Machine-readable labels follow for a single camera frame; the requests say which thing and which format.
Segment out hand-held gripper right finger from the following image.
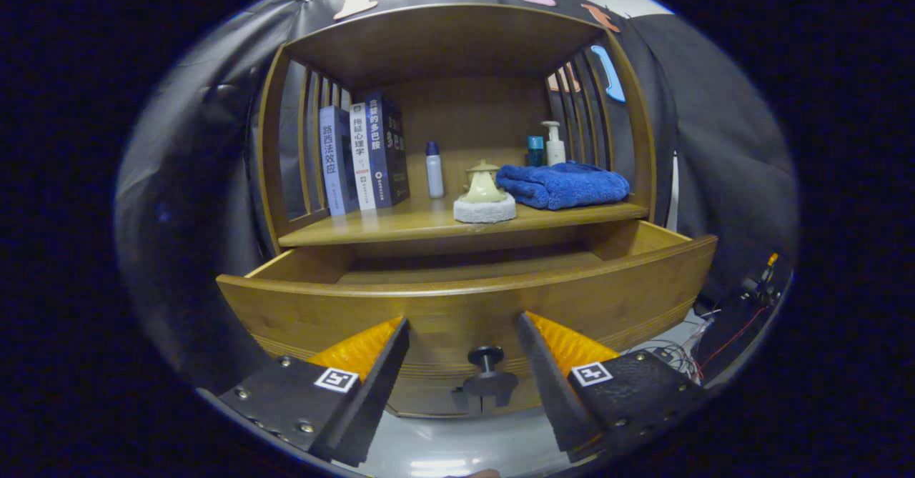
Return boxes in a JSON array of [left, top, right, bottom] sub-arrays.
[[517, 312, 708, 463]]

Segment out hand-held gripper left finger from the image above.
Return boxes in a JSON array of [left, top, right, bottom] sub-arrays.
[[218, 316, 412, 468]]

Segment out wooden drawer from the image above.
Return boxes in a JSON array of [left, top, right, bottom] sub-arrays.
[[216, 219, 719, 418]]

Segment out beige handled white brush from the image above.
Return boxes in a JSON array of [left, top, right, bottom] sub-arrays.
[[453, 169, 517, 224]]

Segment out wooden countertop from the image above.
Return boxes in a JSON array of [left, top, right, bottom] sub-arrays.
[[277, 196, 650, 248]]

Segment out wooden cabinet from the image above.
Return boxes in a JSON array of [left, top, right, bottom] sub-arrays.
[[257, 3, 657, 418]]

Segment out blue folded towel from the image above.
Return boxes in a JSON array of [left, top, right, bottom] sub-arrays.
[[495, 161, 631, 211]]

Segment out white bottle blue cap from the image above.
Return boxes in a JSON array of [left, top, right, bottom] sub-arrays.
[[425, 141, 445, 199]]

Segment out light blue book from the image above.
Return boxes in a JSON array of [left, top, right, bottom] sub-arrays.
[[319, 105, 360, 216]]

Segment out white spine book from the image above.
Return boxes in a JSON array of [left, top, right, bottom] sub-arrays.
[[349, 102, 377, 211]]

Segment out orange tipped tool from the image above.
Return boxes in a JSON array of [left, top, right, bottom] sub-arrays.
[[743, 252, 783, 307]]

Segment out white pump bottle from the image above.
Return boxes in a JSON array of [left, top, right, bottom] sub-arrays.
[[541, 121, 567, 166]]

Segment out dark blue book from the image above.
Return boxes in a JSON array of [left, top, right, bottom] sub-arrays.
[[365, 91, 411, 208]]

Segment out tangle of thin cables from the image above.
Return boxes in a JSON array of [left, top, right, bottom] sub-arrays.
[[643, 314, 716, 386]]

